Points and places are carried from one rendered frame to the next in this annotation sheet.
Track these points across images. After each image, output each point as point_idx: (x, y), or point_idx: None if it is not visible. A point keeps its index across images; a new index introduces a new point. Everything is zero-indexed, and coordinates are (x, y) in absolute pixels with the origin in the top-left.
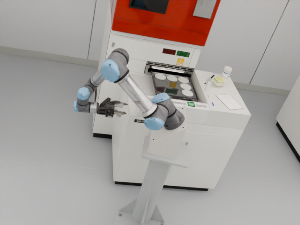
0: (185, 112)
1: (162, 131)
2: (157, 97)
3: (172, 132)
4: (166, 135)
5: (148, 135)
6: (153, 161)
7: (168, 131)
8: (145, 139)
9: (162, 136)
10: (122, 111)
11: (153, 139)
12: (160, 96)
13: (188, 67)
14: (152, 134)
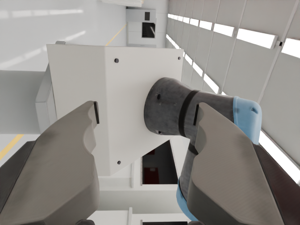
0: (180, 78)
1: (139, 131)
2: (257, 133)
3: (156, 141)
4: (147, 148)
5: (52, 90)
6: (18, 131)
7: (151, 135)
8: (51, 122)
9: (139, 152)
10: (93, 110)
11: (119, 163)
12: (258, 135)
13: None
14: (112, 141)
